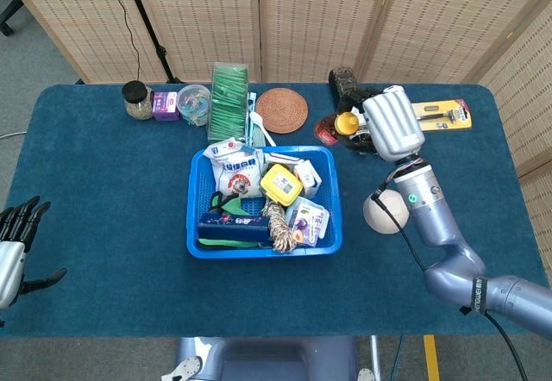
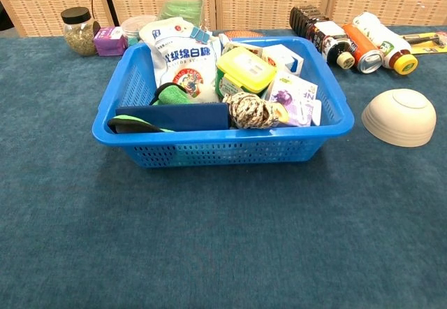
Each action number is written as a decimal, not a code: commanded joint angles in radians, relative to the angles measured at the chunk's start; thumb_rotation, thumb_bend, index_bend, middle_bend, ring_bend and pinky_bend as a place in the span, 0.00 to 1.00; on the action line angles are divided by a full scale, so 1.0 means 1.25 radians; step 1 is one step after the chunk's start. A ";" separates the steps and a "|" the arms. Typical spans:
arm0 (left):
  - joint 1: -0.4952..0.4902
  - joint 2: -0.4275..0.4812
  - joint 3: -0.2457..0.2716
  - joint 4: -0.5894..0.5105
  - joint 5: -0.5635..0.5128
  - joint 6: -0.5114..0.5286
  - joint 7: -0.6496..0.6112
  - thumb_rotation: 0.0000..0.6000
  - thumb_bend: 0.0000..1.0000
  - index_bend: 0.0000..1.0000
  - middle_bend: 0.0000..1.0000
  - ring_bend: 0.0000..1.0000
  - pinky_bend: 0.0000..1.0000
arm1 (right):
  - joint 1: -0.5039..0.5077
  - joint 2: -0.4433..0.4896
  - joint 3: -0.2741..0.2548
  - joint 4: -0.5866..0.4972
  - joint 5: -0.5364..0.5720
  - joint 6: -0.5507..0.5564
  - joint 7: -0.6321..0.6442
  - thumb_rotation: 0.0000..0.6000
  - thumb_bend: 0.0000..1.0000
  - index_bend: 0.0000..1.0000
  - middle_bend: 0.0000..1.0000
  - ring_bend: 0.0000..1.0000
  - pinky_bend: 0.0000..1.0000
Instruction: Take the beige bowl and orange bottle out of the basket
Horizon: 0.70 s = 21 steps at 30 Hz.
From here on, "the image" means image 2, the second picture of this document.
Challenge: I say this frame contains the beige bowl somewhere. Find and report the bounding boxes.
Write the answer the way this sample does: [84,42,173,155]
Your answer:
[361,88,437,148]

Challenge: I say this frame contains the blue plastic basket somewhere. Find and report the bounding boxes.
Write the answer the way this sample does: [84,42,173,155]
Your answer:
[91,36,356,168]

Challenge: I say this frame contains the dark blue long box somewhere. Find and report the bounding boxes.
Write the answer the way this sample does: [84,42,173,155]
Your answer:
[115,102,230,134]

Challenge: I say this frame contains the green microfibre cloth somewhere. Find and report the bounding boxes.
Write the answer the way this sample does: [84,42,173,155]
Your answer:
[150,82,193,106]

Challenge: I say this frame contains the yellow lid food container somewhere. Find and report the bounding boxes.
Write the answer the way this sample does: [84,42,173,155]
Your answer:
[214,46,277,99]

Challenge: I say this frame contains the white sugar bag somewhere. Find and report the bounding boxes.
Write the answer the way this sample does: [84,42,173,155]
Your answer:
[138,17,223,104]

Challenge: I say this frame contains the purple white pouch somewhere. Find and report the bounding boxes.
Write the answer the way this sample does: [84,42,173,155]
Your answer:
[260,71,322,128]

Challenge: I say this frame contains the white red flat box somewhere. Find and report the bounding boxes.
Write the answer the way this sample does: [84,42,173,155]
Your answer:
[221,41,263,58]

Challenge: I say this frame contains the dark blue tablecloth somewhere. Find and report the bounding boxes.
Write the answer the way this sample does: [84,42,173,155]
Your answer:
[0,25,447,309]

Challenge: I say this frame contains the white carton box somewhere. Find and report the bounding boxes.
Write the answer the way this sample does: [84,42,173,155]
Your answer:
[261,43,304,77]

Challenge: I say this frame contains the blue binder clip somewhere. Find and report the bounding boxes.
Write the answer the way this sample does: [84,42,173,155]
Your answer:
[190,25,212,44]

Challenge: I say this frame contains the clear box green sachets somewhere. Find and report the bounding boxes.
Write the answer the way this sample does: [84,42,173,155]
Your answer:
[157,0,206,30]

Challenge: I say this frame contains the woven folding screen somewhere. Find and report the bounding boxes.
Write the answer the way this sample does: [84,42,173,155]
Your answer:
[0,0,447,38]

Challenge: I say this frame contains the clear round clip container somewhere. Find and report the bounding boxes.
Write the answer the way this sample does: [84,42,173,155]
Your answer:
[120,14,158,46]

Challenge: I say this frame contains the dark sauce bottle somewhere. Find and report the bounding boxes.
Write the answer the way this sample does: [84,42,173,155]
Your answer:
[288,4,356,71]

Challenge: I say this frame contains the small purple box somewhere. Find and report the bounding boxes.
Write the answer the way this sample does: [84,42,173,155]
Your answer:
[92,26,128,57]

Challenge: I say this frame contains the red drink can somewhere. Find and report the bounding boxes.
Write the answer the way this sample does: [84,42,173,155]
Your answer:
[342,22,384,75]

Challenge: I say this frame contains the glass jar black lid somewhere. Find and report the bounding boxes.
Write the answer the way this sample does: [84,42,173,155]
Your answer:
[60,6,101,57]

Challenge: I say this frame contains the black tripod stand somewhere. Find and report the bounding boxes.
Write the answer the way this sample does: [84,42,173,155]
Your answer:
[93,0,122,27]

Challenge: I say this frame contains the white bottle yellow cap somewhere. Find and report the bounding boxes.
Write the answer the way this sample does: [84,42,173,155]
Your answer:
[352,11,419,76]

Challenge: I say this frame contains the razor in yellow card pack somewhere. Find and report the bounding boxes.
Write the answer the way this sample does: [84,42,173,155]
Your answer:
[400,31,447,55]

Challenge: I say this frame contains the beige brown rope coil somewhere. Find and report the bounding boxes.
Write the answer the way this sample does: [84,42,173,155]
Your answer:
[222,91,280,130]

